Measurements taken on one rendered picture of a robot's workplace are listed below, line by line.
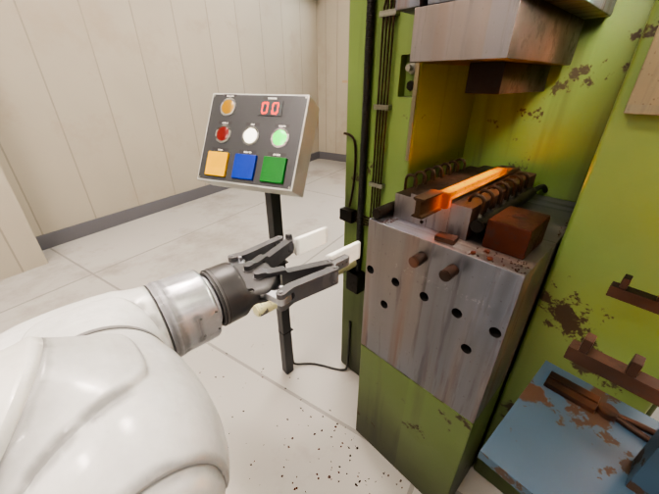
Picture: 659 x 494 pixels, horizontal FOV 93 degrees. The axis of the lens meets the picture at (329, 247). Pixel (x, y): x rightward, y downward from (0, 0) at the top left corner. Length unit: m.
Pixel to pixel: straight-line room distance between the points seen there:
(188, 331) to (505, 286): 0.57
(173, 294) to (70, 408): 0.19
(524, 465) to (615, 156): 0.57
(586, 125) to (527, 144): 0.15
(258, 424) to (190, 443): 1.30
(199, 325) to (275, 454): 1.09
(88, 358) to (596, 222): 0.83
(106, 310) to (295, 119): 0.75
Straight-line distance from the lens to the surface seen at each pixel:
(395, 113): 0.99
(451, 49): 0.75
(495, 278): 0.71
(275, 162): 0.94
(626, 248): 0.85
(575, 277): 0.89
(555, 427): 0.77
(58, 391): 0.21
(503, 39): 0.71
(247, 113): 1.06
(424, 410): 1.06
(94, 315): 0.35
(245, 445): 1.46
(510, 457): 0.69
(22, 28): 3.41
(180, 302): 0.37
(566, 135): 1.17
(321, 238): 0.54
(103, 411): 0.21
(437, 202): 0.75
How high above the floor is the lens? 1.24
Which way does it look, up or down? 28 degrees down
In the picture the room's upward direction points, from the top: straight up
